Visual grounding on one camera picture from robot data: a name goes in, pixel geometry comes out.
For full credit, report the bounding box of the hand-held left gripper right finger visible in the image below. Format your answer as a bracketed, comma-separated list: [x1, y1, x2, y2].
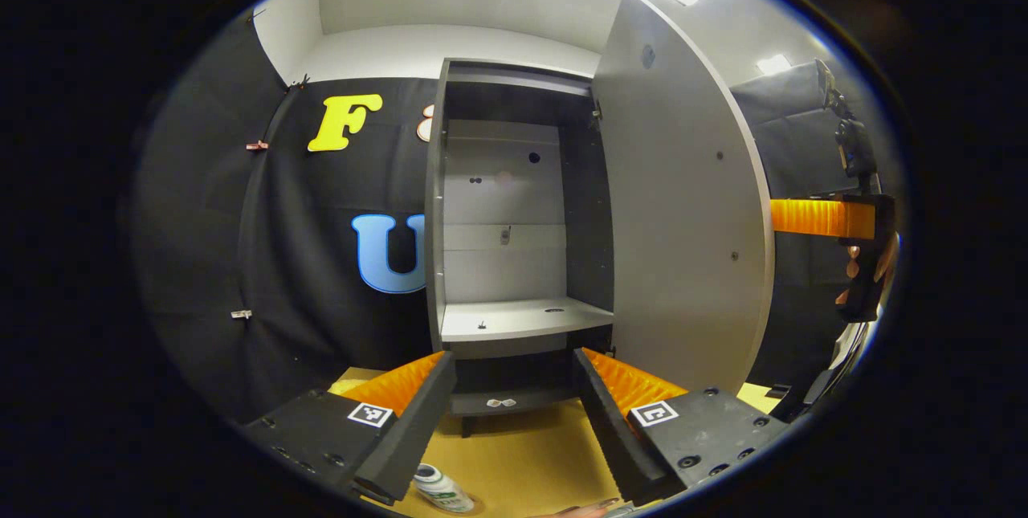
[572, 346, 792, 507]

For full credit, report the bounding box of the white green label bottle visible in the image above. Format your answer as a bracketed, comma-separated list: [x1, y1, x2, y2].
[414, 463, 477, 514]

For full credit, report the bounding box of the black backdrop cloth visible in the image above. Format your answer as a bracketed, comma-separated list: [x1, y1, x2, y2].
[133, 12, 884, 422]

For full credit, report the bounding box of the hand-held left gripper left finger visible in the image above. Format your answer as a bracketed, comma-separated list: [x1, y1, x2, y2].
[241, 351, 457, 505]

